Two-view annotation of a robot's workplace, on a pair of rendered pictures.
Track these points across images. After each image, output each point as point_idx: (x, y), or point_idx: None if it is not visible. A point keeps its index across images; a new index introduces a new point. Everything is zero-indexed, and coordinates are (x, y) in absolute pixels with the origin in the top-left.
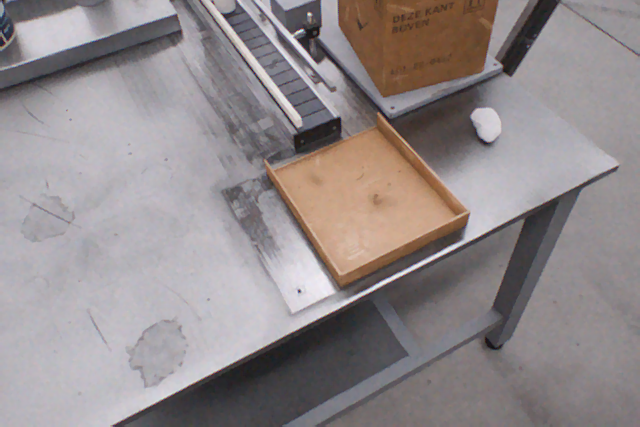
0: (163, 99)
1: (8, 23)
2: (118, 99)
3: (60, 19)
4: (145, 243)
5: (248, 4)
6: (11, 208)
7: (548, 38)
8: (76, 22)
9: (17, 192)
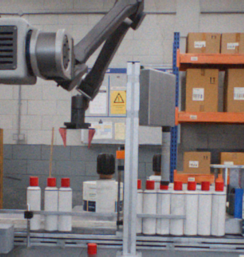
0: None
1: (94, 206)
2: (21, 227)
3: (93, 217)
4: None
5: (46, 247)
6: None
7: None
8: (84, 217)
9: (0, 217)
